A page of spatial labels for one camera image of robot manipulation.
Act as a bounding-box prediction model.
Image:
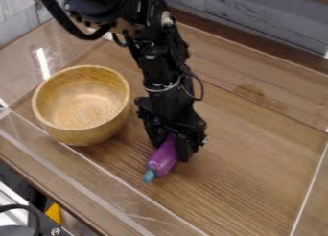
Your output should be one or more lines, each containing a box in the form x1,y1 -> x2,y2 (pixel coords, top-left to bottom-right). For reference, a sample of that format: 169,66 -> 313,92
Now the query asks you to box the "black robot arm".
39,0 -> 206,162

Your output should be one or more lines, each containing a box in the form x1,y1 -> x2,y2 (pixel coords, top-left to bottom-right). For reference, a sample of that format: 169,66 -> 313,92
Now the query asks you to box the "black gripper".
134,83 -> 206,162

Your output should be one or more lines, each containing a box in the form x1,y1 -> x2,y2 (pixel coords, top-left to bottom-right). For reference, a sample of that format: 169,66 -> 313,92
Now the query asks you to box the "purple toy eggplant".
143,134 -> 178,183

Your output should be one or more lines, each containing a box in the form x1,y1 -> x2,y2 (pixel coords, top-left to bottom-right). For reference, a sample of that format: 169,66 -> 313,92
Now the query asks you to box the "brown wooden bowl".
31,64 -> 130,146

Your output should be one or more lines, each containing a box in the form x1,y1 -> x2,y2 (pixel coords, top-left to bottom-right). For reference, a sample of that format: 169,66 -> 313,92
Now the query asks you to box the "black cable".
0,203 -> 43,236

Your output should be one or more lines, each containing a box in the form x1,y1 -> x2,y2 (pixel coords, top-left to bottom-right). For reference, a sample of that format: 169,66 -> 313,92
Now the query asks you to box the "yellow black machine base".
0,162 -> 86,236

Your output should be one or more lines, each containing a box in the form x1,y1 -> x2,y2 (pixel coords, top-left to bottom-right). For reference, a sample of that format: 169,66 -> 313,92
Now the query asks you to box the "clear acrylic front wall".
0,106 -> 206,236

